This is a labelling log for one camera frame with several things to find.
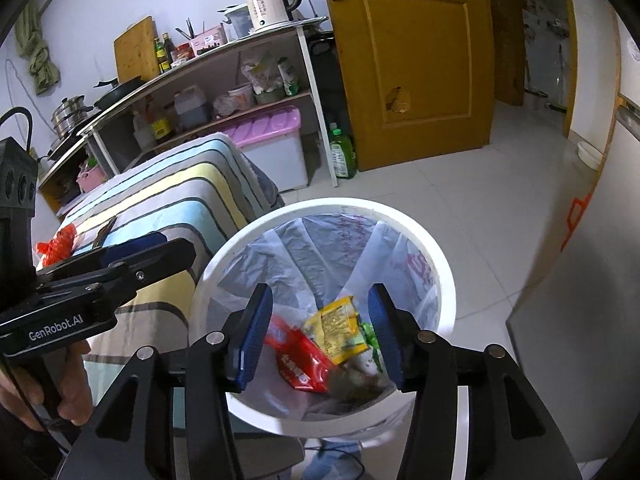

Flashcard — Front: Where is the yellow wooden door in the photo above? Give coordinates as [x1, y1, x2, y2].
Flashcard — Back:
[316, 0, 496, 172]

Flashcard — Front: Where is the black cable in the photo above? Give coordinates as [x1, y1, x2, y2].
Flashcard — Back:
[0, 106, 35, 158]

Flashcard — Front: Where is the black frying pan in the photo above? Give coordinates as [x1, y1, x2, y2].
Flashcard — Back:
[92, 76, 143, 111]

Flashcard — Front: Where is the white basin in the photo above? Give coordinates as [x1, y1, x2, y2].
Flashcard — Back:
[575, 141, 601, 170]

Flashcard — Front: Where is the clear lidded container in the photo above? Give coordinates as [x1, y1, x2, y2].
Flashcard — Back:
[222, 4, 253, 41]

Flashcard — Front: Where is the green plastic bottle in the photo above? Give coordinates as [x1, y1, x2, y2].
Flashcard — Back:
[327, 122, 358, 180]

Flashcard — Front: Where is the person's leg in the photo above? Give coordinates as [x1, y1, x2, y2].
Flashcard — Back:
[300, 437, 368, 480]

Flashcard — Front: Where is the steel pot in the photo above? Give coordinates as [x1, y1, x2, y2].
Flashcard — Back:
[50, 95, 96, 138]

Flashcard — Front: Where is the person's left hand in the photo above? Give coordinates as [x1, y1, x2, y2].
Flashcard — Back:
[0, 340, 96, 432]

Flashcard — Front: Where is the pink plastic basket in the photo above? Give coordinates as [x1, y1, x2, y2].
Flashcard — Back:
[76, 157, 108, 193]

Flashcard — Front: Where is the clear plastic bin liner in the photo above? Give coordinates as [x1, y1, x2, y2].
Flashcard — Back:
[200, 212, 443, 426]

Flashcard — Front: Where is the green and white bottle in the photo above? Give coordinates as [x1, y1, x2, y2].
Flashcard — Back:
[277, 57, 301, 97]

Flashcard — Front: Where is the wooden cutting board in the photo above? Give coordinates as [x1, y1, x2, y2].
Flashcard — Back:
[114, 16, 160, 83]

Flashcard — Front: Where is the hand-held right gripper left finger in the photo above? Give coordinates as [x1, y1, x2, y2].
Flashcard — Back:
[55, 282, 275, 480]

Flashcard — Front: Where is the white refrigerator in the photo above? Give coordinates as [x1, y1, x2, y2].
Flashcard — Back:
[505, 15, 640, 466]

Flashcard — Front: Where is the pink utensil holder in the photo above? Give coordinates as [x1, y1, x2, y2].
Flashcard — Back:
[189, 25, 227, 56]

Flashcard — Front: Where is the striped blanket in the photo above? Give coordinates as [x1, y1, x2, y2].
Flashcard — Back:
[55, 132, 286, 376]

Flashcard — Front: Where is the white plastic bottle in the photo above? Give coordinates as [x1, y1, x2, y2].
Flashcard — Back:
[131, 110, 156, 151]

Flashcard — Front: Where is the yellow chip bag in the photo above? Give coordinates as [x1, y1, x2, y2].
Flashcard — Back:
[301, 295, 372, 367]

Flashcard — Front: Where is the white plastic tub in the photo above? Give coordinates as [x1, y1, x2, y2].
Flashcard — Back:
[227, 82, 255, 109]

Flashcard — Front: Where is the clear plastic jug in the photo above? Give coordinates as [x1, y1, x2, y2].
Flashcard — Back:
[172, 85, 210, 131]

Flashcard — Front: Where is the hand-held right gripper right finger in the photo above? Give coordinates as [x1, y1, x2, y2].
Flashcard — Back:
[367, 282, 583, 480]

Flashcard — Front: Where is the red snack packet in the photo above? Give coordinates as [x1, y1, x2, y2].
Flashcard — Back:
[265, 316, 333, 393]

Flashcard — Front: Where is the green hanging cloth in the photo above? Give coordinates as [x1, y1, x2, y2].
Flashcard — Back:
[14, 2, 61, 96]

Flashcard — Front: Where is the green snack packet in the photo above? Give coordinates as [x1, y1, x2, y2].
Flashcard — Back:
[362, 321, 383, 361]

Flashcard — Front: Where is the white electric kettle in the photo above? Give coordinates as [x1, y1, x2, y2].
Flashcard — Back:
[243, 0, 303, 33]

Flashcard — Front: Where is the brown wrapper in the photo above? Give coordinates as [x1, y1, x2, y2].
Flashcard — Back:
[92, 215, 118, 250]

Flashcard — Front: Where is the white shelf unit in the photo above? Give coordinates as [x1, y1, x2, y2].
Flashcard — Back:
[80, 15, 341, 188]

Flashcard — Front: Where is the red plastic wrapper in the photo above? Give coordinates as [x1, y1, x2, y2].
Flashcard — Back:
[36, 224, 78, 266]

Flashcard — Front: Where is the low wooden shelf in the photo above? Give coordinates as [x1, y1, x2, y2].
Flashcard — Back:
[37, 135, 121, 211]

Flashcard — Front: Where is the grey wrapper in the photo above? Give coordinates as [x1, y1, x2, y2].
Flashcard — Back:
[327, 365, 391, 402]

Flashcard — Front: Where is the yellow label bottle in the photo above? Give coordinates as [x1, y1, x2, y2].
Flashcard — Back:
[150, 102, 172, 141]

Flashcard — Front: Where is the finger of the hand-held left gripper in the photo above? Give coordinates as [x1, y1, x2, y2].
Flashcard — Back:
[35, 238, 197, 321]
[36, 231, 168, 286]

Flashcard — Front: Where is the pink lid storage box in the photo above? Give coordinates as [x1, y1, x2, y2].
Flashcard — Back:
[222, 105, 308, 193]

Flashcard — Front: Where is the white round bin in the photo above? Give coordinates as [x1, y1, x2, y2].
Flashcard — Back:
[187, 197, 458, 448]

